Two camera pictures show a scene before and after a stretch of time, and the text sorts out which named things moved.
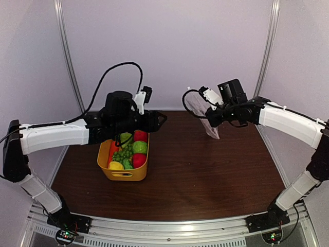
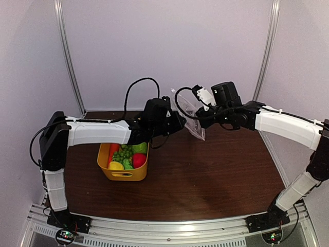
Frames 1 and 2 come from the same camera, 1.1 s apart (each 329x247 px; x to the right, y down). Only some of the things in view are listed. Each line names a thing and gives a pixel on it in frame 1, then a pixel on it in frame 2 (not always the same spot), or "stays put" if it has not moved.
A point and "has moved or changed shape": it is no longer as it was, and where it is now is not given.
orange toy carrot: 113,149 stays put
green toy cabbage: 140,147 stays put
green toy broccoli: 127,164 stays put
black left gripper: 150,123 → 179,122
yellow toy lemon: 115,165 stays put
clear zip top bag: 198,106 has moved or changed shape
